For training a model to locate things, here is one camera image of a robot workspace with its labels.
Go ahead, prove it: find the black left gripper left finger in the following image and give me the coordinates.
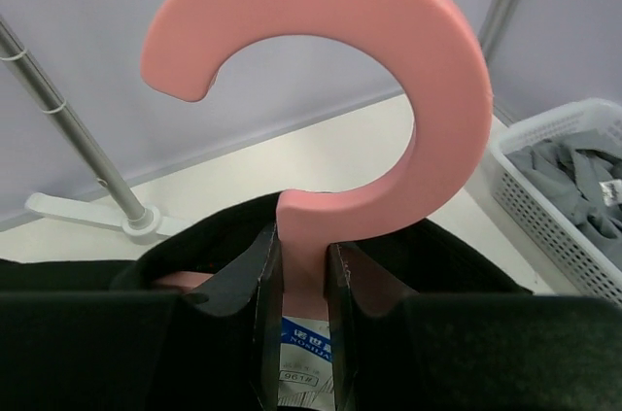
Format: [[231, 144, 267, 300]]
[[1, 225, 283, 410]]

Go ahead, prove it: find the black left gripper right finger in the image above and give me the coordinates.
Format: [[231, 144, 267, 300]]
[[326, 245, 621, 410]]

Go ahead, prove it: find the black shirt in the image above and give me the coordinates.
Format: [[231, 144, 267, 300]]
[[0, 190, 536, 411]]

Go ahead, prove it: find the grey shirt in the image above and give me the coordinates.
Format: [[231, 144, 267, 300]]
[[507, 130, 621, 253]]

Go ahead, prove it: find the pink plastic hanger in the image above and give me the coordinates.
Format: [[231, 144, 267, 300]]
[[140, 0, 493, 320]]

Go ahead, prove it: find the metal clothes rack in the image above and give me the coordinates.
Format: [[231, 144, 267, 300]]
[[1, 21, 190, 245]]

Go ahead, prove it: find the white plastic basket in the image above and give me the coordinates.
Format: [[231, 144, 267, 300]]
[[489, 98, 621, 304]]

